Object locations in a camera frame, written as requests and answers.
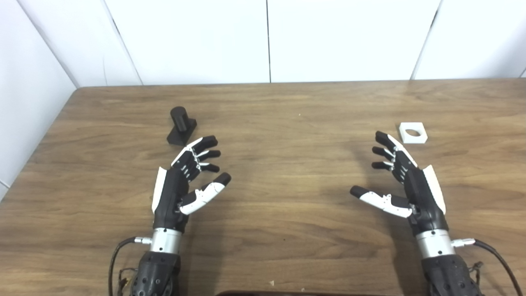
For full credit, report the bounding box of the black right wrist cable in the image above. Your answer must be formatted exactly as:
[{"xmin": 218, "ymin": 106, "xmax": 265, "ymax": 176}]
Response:
[{"xmin": 451, "ymin": 238, "xmax": 523, "ymax": 296}]

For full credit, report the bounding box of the thin right arm wire bundle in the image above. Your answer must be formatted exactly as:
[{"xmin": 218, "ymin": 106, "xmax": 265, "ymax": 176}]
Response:
[{"xmin": 468, "ymin": 261, "xmax": 484, "ymax": 286}]

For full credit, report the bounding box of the black peg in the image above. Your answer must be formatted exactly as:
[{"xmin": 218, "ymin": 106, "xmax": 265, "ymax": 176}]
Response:
[{"xmin": 166, "ymin": 106, "xmax": 197, "ymax": 146}]

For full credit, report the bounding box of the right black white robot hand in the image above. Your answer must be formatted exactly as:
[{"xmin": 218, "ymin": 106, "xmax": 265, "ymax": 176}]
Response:
[{"xmin": 350, "ymin": 131, "xmax": 449, "ymax": 237}]

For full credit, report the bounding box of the thin left arm wire bundle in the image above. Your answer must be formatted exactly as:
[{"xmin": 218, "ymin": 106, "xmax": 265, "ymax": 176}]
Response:
[{"xmin": 117, "ymin": 267, "xmax": 138, "ymax": 293}]

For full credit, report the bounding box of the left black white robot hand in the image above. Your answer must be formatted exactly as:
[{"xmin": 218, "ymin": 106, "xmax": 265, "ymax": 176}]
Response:
[{"xmin": 152, "ymin": 136, "xmax": 232, "ymax": 235}]

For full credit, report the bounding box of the thin arm wire bundle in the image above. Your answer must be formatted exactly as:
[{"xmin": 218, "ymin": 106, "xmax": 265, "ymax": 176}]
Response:
[
  {"xmin": 117, "ymin": 267, "xmax": 138, "ymax": 293},
  {"xmin": 468, "ymin": 261, "xmax": 484, "ymax": 286}
]

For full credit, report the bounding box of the white square piece with hole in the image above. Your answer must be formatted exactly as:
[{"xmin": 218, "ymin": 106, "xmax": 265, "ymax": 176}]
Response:
[{"xmin": 398, "ymin": 122, "xmax": 428, "ymax": 144}]

